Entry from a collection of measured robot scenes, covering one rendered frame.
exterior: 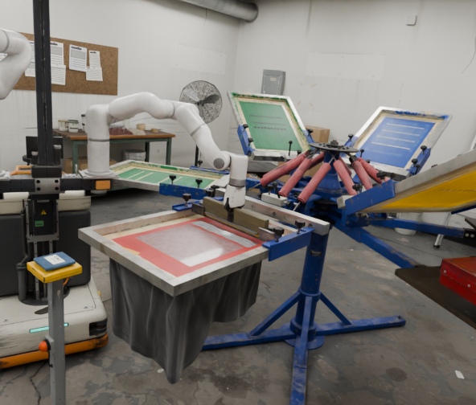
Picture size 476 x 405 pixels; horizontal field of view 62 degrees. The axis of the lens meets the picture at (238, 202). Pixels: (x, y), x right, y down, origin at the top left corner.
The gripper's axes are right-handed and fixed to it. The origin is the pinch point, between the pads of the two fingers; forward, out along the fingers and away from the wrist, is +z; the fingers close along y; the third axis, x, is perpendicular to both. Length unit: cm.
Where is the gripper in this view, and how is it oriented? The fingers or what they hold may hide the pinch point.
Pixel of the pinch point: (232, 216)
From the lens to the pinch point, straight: 181.6
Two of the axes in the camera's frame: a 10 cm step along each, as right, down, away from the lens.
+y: -6.6, 1.4, -7.4
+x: 7.4, 2.7, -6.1
